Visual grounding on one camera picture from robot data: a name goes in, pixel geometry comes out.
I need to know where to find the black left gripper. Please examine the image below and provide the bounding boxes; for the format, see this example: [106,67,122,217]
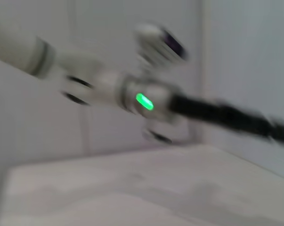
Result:
[170,93,284,148]

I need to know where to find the black left arm cable with plug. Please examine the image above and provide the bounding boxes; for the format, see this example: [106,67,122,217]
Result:
[141,128,173,145]

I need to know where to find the left wrist camera housing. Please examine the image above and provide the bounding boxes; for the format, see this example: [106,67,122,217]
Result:
[133,22,189,65]

